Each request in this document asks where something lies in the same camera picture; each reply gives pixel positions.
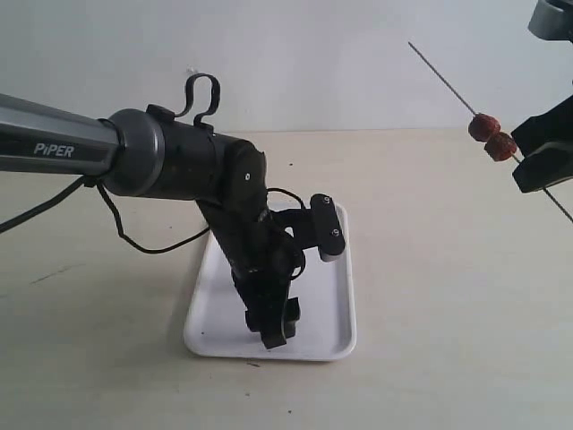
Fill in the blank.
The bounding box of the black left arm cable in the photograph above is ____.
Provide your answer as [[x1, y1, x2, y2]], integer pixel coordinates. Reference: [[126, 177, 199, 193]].
[[0, 73, 310, 279]]

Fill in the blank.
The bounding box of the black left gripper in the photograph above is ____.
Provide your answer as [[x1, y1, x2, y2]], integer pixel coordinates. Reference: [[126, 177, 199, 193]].
[[197, 192, 313, 349]]

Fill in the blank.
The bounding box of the white rectangular plastic tray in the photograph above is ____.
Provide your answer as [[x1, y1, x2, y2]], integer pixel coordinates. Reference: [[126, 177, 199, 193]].
[[183, 201, 358, 362]]

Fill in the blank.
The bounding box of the thin metal skewer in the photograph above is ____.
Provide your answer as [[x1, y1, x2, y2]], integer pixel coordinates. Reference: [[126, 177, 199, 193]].
[[407, 41, 573, 223]]

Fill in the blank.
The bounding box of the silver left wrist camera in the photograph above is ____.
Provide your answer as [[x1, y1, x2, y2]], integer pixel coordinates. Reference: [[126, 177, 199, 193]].
[[310, 193, 346, 262]]

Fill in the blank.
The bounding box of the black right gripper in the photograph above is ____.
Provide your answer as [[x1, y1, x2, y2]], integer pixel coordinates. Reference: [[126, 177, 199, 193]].
[[510, 96, 572, 194]]

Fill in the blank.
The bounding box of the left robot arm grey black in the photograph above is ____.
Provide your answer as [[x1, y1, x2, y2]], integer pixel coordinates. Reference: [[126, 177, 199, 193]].
[[1, 96, 305, 348]]

